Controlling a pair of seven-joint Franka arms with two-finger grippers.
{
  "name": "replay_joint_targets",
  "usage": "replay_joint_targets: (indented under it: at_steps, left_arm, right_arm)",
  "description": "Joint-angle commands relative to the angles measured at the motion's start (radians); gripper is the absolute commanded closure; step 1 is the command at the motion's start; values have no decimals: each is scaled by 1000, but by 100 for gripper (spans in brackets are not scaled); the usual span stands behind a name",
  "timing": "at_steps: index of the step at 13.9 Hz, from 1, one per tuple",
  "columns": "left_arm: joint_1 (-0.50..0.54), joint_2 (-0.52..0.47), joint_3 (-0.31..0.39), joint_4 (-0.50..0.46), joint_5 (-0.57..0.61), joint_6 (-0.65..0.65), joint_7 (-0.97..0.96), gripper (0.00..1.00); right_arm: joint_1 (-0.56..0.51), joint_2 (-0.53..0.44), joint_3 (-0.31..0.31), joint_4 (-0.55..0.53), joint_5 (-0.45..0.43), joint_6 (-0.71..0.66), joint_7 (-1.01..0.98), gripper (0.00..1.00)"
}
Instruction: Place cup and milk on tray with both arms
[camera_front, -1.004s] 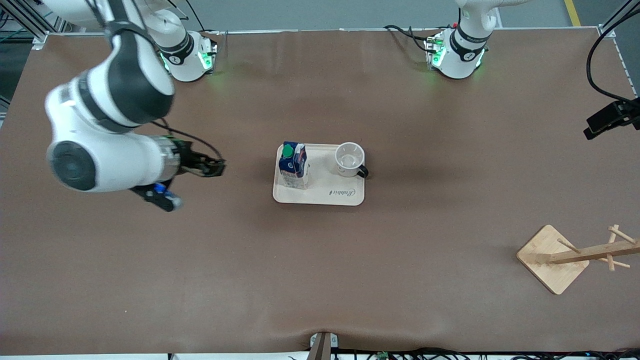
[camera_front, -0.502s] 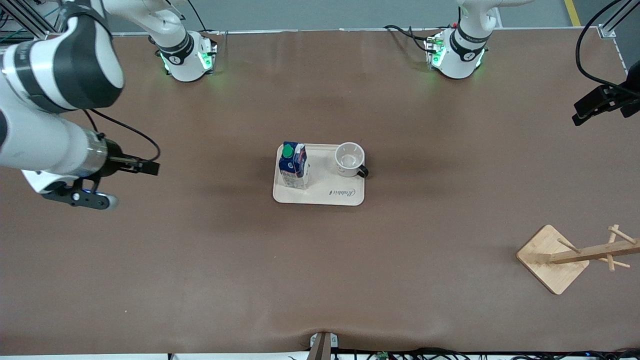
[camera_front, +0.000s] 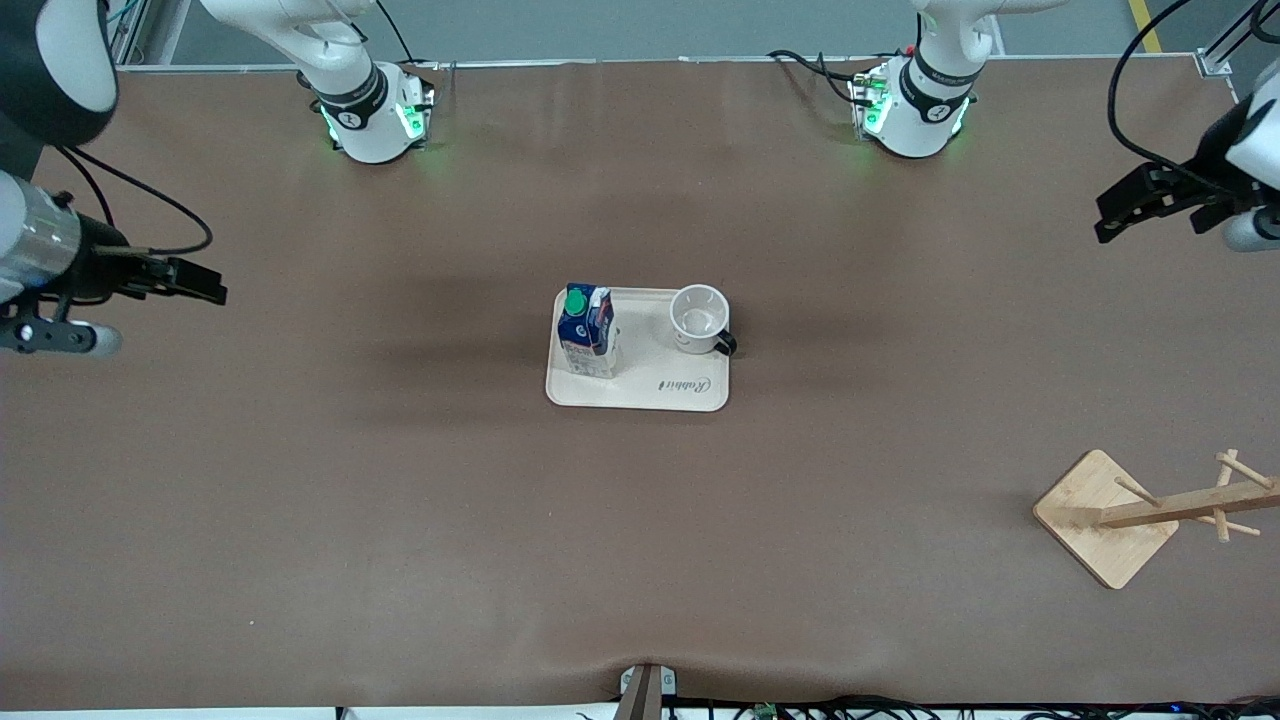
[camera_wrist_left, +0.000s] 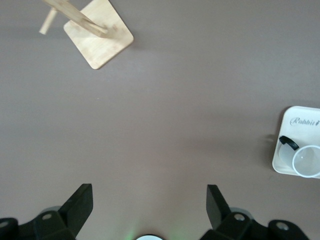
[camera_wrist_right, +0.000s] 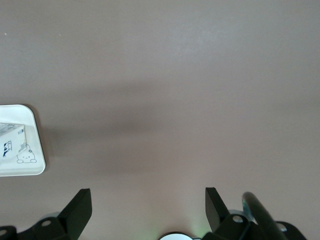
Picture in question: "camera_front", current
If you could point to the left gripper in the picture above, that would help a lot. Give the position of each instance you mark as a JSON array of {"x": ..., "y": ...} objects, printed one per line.
[{"x": 1192, "y": 183}]

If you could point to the blue white milk carton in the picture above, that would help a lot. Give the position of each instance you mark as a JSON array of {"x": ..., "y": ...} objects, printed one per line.
[{"x": 585, "y": 345}]

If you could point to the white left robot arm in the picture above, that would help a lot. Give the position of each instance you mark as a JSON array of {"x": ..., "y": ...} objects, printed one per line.
[{"x": 925, "y": 110}]

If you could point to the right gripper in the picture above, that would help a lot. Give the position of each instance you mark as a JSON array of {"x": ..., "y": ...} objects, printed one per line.
[{"x": 100, "y": 256}]

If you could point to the white rectangular tray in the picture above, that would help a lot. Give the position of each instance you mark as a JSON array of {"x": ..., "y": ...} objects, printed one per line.
[{"x": 640, "y": 372}]

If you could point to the brown table mat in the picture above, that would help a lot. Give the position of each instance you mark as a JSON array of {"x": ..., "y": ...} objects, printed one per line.
[{"x": 300, "y": 550}]

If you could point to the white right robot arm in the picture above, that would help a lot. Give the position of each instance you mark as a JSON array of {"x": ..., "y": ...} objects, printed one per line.
[{"x": 370, "y": 110}]

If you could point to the wooden cup rack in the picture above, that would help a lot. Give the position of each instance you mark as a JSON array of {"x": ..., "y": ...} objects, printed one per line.
[{"x": 1100, "y": 520}]

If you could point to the aluminium frame post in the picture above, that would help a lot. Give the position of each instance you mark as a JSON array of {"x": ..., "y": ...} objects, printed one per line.
[
  {"x": 130, "y": 30},
  {"x": 1225, "y": 45}
]

